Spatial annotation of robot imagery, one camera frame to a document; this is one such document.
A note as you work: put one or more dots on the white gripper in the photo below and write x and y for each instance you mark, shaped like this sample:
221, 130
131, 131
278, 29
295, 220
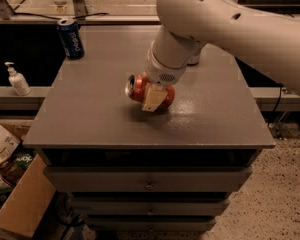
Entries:
159, 71

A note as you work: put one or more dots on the grey drawer cabinet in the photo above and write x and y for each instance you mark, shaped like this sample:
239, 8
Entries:
131, 170

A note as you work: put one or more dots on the blue pepsi can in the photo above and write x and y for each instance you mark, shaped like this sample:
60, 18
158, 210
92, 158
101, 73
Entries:
69, 33

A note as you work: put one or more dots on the green snack bag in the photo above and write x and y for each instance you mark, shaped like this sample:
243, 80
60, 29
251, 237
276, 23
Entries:
24, 160

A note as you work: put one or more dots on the red coke can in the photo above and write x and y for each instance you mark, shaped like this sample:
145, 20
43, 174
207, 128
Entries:
135, 90

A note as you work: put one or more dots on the white pump dispenser bottle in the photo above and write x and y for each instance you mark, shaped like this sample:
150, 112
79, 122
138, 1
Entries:
17, 80

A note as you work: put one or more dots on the white paper package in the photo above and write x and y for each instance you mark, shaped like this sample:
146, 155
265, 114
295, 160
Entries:
8, 143

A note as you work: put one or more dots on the green white soda can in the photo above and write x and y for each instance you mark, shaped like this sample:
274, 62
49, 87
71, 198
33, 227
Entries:
194, 59

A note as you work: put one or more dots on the cardboard box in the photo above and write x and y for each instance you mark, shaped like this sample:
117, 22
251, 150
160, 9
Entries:
29, 195

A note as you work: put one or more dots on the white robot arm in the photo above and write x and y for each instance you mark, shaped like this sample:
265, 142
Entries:
268, 42

